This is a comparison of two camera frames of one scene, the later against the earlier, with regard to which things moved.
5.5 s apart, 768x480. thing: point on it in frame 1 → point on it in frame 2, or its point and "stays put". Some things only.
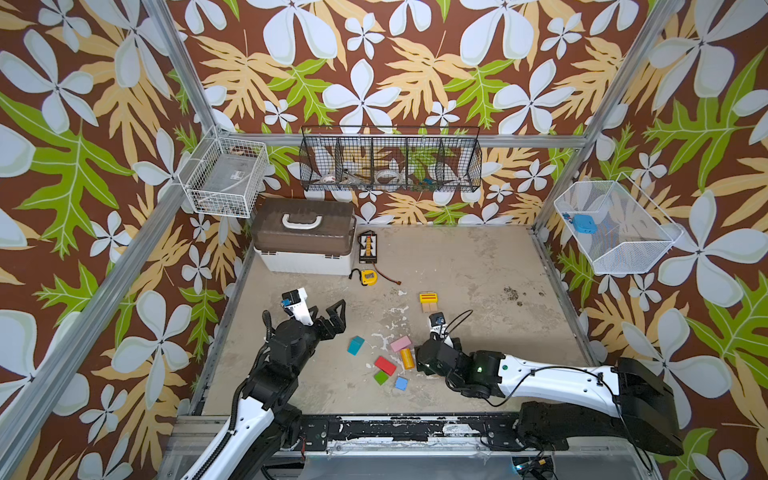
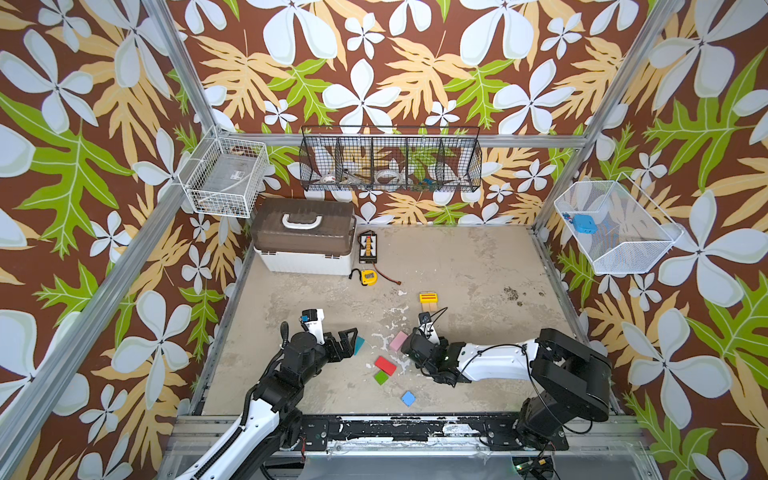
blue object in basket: [585, 223] stays put
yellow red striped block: [428, 298] stays put
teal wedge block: [355, 344] stays put
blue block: [401, 383] → [408, 398]
